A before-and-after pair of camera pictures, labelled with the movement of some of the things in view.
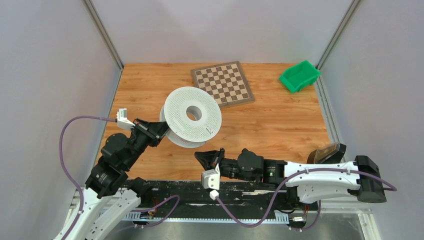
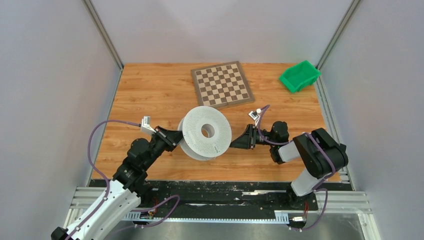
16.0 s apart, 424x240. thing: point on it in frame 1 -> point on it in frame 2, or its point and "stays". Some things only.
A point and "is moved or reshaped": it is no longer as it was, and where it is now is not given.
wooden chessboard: [227, 82] stays
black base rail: [190, 199] stays
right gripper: [208, 160] -> [243, 141]
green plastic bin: [295, 78] stays
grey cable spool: [193, 115] is moved or reshaped
